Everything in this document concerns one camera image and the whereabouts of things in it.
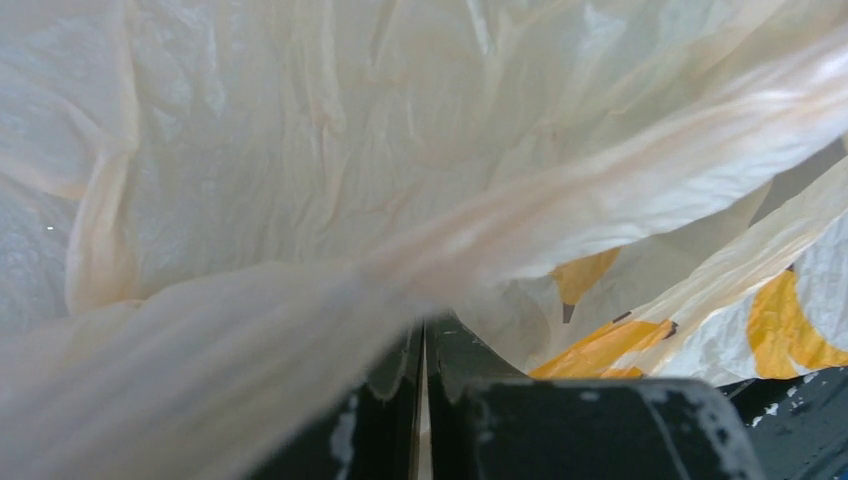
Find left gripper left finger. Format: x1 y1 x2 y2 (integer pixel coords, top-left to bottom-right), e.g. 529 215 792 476
250 327 424 480

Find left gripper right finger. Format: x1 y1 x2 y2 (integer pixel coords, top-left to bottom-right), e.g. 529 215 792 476
424 316 764 479

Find orange plastic bag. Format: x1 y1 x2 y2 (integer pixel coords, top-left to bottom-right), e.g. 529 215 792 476
1 1 847 479

